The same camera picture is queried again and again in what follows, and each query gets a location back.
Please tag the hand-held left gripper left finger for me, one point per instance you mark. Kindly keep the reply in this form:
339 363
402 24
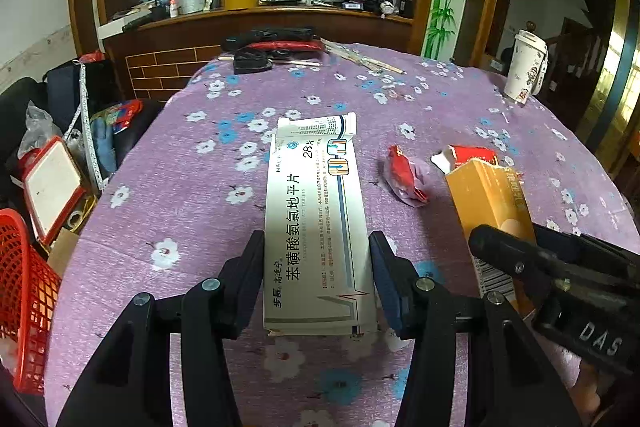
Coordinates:
252 268

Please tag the person's right hand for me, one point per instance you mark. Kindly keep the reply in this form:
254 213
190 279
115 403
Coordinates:
586 394

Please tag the blue cloth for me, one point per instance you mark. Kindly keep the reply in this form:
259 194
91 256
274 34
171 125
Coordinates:
104 144

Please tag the wooden glass cabinet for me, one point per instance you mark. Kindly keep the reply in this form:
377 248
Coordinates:
200 37

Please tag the orange cardboard box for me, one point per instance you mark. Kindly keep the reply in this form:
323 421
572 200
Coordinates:
485 202

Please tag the clear plastic bag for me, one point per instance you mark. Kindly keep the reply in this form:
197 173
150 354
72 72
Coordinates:
37 129

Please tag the white measuring tape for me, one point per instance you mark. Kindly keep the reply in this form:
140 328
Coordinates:
87 127

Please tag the bundle of pale sticks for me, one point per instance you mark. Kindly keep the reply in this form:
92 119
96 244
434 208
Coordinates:
362 57

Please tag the yellow box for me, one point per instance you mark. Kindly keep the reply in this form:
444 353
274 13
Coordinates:
239 1

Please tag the white board red frame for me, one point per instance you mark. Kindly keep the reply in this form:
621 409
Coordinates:
52 187

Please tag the black and red tools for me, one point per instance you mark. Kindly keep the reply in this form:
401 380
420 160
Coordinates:
272 38

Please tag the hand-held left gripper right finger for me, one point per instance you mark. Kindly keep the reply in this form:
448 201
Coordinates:
386 278

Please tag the purple floral tablecloth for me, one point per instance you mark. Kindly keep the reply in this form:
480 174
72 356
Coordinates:
190 207

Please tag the brown cardboard piece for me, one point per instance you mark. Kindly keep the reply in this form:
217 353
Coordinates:
62 252

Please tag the red printed packet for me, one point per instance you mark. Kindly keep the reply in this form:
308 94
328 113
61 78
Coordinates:
122 114

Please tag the red snack wrapper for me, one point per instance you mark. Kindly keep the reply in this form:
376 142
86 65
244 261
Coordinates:
402 174

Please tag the red plastic basket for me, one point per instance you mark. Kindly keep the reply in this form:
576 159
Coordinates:
30 287

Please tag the white medicine box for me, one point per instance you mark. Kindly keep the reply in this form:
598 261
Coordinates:
310 217

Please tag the black chair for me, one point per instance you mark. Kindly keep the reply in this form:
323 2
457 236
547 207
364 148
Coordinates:
15 107

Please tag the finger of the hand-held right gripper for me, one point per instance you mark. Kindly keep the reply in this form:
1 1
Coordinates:
510 254
590 254

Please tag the white printed cup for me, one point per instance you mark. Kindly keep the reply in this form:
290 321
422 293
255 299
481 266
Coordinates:
522 67

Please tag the crumpled red white pack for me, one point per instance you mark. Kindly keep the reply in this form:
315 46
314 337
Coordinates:
470 154

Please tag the black bag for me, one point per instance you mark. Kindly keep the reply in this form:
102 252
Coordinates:
62 92

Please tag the black scissors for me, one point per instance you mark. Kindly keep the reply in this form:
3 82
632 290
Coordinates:
252 62

